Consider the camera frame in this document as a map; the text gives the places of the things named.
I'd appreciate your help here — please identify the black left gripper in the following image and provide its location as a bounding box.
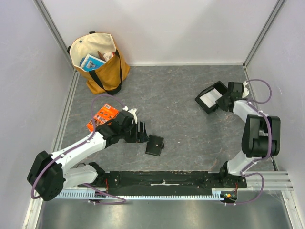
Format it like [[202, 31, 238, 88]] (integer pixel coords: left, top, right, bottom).
[[120, 121, 149, 143]]

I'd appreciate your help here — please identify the black leather card holder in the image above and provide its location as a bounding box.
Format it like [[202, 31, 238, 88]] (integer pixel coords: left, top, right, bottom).
[[145, 135, 164, 156]]

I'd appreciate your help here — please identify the black plastic card tray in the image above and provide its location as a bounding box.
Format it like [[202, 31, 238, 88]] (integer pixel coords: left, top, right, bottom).
[[195, 81, 228, 114]]

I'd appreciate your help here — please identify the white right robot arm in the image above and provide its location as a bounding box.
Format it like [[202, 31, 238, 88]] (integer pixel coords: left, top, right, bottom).
[[216, 81, 281, 188]]

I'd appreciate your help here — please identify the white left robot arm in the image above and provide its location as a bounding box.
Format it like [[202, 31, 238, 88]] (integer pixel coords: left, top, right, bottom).
[[27, 108, 144, 201]]

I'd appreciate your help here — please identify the white credit card stack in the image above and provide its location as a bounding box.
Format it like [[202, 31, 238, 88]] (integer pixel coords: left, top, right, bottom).
[[199, 88, 222, 108]]

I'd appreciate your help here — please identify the orange printed box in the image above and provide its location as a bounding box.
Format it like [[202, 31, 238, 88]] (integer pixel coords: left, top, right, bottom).
[[94, 104, 119, 127]]

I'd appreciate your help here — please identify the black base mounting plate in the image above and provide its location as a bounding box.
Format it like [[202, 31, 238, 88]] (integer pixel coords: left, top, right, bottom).
[[90, 171, 247, 189]]

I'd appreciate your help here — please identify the blue book in bag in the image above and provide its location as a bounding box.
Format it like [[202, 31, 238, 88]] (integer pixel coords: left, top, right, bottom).
[[80, 54, 106, 72]]

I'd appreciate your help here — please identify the mustard tote bag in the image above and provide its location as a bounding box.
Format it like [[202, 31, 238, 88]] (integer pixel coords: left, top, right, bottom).
[[67, 31, 130, 95]]

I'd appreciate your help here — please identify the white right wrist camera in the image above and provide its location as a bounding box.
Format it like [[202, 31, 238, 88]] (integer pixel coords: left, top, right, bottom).
[[242, 81, 250, 98]]

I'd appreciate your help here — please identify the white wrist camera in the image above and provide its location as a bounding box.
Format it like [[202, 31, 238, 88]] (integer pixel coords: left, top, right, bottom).
[[122, 106, 138, 124], [242, 81, 250, 98]]

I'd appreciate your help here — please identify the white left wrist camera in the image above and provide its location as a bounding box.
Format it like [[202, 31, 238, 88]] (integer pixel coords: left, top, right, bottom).
[[122, 106, 138, 124]]

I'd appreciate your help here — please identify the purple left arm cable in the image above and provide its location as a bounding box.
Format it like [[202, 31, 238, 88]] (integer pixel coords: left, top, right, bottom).
[[31, 94, 127, 205]]

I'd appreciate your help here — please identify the grey slotted cable duct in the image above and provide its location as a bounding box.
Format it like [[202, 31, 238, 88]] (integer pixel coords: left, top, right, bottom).
[[57, 189, 226, 200]]

